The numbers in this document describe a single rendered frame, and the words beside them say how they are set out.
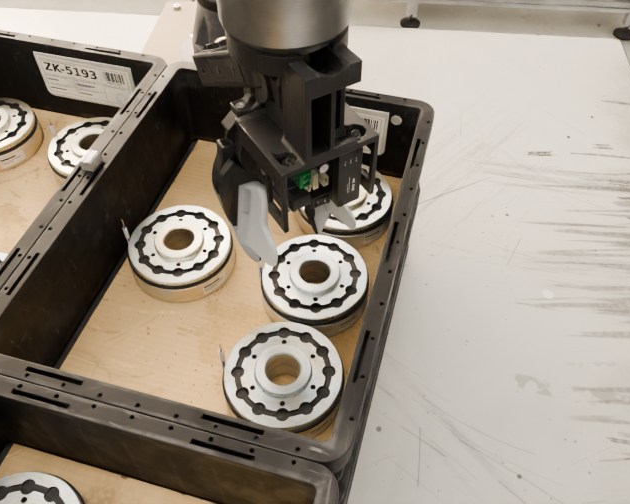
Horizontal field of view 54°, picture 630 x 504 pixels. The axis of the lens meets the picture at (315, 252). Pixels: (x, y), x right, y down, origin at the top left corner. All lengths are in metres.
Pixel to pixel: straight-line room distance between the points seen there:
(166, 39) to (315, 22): 0.72
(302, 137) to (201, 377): 0.28
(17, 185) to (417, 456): 0.54
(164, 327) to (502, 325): 0.40
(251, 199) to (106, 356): 0.23
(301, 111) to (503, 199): 0.60
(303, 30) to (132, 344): 0.37
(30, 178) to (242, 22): 0.49
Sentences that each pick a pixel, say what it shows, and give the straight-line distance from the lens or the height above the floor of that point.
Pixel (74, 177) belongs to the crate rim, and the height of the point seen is 0.93.
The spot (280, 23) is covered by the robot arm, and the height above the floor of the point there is 1.16.
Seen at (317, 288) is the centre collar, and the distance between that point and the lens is 0.57.
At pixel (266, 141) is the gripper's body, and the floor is 1.08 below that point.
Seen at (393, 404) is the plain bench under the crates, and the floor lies 0.70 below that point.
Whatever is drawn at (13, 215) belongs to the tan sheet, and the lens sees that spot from 0.76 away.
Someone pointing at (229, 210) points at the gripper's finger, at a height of 0.99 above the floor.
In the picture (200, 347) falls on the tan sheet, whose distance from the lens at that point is 0.59.
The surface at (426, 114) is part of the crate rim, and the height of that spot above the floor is 0.93.
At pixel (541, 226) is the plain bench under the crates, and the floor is 0.70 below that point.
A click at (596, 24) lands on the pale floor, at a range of 2.86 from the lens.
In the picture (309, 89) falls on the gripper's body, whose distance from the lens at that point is 0.34.
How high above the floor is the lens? 1.33
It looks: 51 degrees down
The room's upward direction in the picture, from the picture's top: straight up
